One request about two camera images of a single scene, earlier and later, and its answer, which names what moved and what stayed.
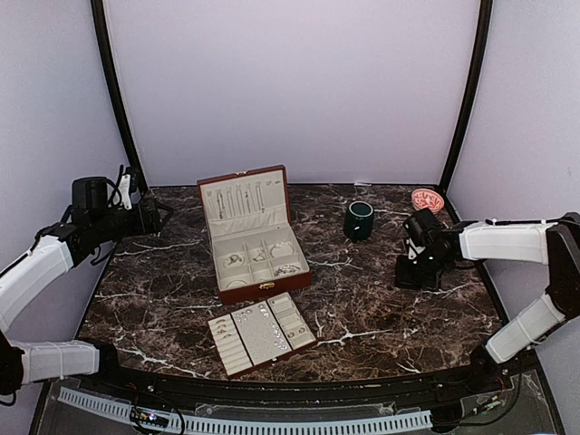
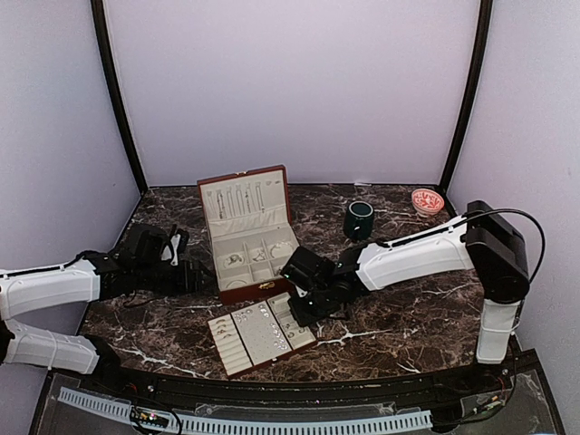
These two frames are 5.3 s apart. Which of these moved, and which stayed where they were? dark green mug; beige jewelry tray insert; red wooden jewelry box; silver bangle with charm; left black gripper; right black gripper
Moved: right black gripper; left black gripper
Stayed: red wooden jewelry box; silver bangle with charm; dark green mug; beige jewelry tray insert
